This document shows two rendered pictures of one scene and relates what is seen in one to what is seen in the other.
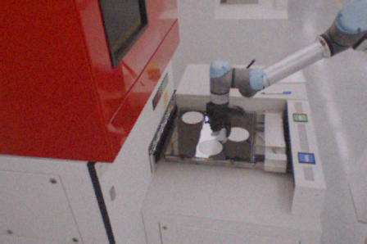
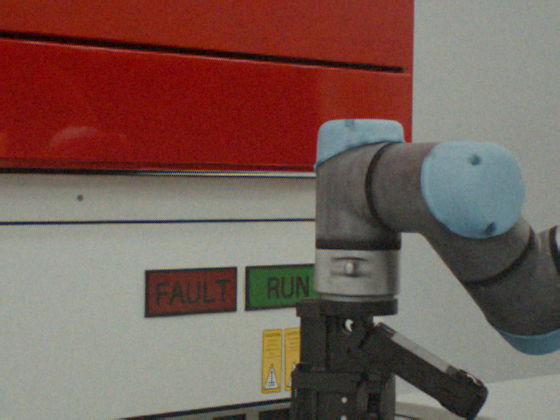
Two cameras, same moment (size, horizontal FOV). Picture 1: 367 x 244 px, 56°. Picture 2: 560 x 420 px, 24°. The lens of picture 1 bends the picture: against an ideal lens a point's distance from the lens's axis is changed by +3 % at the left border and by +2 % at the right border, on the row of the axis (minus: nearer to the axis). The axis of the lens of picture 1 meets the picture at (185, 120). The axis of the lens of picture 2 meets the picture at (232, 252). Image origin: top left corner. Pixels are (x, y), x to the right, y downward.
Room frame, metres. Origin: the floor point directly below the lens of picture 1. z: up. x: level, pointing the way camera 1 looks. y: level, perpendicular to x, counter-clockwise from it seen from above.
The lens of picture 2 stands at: (0.14, -0.75, 1.21)
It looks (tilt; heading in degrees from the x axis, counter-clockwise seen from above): 3 degrees down; 38
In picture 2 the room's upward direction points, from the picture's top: 1 degrees clockwise
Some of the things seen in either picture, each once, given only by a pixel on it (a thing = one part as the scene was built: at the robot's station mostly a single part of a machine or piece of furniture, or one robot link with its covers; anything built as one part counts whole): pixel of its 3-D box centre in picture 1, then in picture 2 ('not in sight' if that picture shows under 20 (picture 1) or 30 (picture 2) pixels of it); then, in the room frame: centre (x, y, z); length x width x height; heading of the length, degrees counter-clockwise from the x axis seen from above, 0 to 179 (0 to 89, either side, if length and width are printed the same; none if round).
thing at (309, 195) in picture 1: (300, 150); not in sight; (1.04, -0.45, 0.89); 0.55 x 0.09 x 0.14; 167
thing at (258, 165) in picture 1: (223, 162); not in sight; (1.05, -0.15, 0.84); 0.50 x 0.02 x 0.03; 77
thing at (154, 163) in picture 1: (165, 132); not in sight; (1.22, 0.09, 0.89); 0.44 x 0.02 x 0.10; 167
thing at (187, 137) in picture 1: (212, 133); not in sight; (1.18, -0.11, 0.90); 0.34 x 0.34 x 0.01; 77
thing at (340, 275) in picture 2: (219, 96); (357, 275); (1.10, -0.14, 1.13); 0.08 x 0.08 x 0.05
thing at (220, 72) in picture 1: (220, 77); (361, 184); (1.10, -0.14, 1.21); 0.09 x 0.08 x 0.11; 76
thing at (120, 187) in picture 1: (147, 133); (80, 377); (1.05, 0.15, 1.02); 0.82 x 0.03 x 0.40; 167
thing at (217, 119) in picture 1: (218, 114); (347, 366); (1.10, -0.13, 1.05); 0.09 x 0.08 x 0.12; 112
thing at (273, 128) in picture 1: (274, 140); not in sight; (1.14, -0.38, 0.87); 0.36 x 0.08 x 0.03; 167
